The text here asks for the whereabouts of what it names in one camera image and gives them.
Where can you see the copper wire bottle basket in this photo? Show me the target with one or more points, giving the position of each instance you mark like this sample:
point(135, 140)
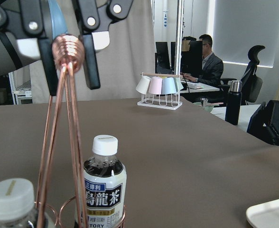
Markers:
point(68, 55)

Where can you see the black thermos steel lid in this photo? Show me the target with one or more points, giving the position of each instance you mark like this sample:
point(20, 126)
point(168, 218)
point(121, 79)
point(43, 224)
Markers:
point(234, 102)

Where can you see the black plastic case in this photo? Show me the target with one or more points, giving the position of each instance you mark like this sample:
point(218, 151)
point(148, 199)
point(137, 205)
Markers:
point(264, 123)

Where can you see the black office chair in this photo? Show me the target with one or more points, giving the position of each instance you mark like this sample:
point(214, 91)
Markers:
point(251, 84)

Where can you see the green ceramic bowl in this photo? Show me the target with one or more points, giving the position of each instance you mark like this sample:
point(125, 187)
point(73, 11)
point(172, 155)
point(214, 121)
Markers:
point(207, 108)

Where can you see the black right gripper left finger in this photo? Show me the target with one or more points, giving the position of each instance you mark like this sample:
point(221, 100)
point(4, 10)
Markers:
point(26, 35)

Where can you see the seated man in suit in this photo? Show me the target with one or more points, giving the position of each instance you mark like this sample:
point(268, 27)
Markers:
point(212, 70)

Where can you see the blue cup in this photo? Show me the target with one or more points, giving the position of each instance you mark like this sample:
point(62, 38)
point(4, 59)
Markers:
point(168, 86)

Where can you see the pink cup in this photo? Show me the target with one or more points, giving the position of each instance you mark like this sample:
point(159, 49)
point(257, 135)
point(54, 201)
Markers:
point(155, 87)

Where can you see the white cup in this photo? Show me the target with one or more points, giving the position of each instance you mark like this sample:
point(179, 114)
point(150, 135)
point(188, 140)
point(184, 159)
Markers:
point(143, 85)

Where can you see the oolong tea bottle white cap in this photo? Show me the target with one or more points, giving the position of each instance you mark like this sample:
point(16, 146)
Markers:
point(105, 183)

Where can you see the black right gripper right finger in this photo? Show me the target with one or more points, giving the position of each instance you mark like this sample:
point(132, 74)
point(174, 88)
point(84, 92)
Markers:
point(93, 22)

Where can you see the steel jigger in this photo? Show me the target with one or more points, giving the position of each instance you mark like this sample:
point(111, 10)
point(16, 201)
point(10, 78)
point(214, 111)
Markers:
point(204, 102)

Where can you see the cream rabbit serving tray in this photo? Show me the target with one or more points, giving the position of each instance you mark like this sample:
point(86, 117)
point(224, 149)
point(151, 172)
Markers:
point(264, 215)

